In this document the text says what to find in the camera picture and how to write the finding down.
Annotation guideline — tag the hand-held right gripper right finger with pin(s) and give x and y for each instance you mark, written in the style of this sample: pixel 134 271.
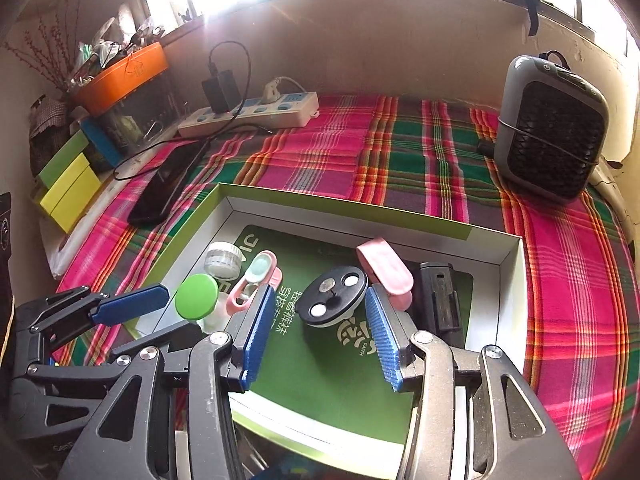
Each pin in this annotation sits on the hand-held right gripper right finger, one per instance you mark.
pixel 382 345

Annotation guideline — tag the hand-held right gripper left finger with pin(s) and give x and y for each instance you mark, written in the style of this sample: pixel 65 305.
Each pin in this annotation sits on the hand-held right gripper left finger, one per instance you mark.
pixel 257 332

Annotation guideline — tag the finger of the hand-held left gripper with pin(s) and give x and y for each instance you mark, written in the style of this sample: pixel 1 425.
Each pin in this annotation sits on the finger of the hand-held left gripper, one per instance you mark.
pixel 132 302
pixel 100 362

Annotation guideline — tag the pink clip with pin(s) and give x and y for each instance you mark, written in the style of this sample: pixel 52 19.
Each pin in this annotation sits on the pink clip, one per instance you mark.
pixel 255 272

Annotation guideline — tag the green-topped white stand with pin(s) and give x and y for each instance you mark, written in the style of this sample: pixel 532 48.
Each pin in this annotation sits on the green-topped white stand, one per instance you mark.
pixel 197 297

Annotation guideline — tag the round black white disc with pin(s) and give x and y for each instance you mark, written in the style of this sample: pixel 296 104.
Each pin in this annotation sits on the round black white disc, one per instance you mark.
pixel 332 302

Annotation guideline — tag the green cardboard box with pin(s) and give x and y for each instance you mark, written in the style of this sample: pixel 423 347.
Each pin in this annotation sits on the green cardboard box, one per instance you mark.
pixel 320 375

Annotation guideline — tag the black device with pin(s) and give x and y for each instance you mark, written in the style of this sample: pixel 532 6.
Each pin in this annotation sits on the black device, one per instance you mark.
pixel 442 300

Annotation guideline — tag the white round jar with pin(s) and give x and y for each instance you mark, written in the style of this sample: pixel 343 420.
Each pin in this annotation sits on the white round jar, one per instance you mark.
pixel 222 260

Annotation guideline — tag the white board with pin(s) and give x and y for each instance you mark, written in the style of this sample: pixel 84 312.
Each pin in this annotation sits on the white board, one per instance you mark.
pixel 52 255

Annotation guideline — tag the black phone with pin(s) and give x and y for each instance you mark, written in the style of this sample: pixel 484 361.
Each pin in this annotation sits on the black phone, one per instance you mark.
pixel 165 185

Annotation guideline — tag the yellow box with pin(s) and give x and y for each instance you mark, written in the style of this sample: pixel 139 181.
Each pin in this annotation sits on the yellow box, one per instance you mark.
pixel 70 195

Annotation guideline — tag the light green box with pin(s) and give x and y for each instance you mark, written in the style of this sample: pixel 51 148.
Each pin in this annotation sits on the light green box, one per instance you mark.
pixel 62 157

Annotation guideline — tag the blue box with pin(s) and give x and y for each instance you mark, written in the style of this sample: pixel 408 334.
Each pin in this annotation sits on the blue box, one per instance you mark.
pixel 102 140

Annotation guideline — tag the plaid blanket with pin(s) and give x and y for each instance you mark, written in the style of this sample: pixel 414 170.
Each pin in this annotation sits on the plaid blanket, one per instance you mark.
pixel 400 160

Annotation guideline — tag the checked cloth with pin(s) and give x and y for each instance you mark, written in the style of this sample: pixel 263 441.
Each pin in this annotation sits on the checked cloth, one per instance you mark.
pixel 47 120

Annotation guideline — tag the white power strip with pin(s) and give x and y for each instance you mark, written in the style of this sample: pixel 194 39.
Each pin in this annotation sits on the white power strip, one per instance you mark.
pixel 250 112

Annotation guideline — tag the orange tray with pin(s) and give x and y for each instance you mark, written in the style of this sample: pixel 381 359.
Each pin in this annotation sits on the orange tray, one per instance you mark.
pixel 125 80

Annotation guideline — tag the white plug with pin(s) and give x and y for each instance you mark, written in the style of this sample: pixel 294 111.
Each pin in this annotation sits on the white plug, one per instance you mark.
pixel 274 90

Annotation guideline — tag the orange storage bin with clutter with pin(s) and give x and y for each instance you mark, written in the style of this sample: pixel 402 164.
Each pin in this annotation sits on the orange storage bin with clutter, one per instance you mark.
pixel 107 47

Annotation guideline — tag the dried red flower branches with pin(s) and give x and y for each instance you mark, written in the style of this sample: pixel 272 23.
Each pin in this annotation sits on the dried red flower branches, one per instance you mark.
pixel 42 52

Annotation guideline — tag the grey desktop heater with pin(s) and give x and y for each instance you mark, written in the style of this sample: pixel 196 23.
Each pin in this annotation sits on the grey desktop heater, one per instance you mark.
pixel 550 130

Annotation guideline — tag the black clamp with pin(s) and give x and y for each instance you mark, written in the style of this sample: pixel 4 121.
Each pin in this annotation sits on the black clamp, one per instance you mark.
pixel 534 2

